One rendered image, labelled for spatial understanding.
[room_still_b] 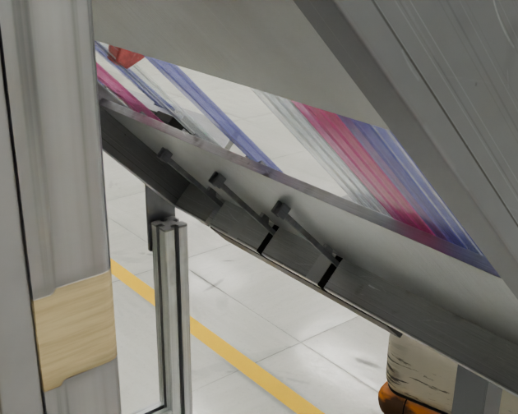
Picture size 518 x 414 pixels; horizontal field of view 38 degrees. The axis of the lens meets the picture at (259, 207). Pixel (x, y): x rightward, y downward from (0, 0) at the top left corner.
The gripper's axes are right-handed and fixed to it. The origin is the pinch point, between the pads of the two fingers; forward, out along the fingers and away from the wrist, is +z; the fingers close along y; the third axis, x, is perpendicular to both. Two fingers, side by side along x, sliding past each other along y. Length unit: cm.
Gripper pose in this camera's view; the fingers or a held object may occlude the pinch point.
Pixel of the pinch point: (121, 56)
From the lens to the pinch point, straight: 74.0
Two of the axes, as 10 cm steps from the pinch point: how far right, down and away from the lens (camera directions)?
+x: 5.8, 4.1, 7.1
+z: -5.1, 8.5, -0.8
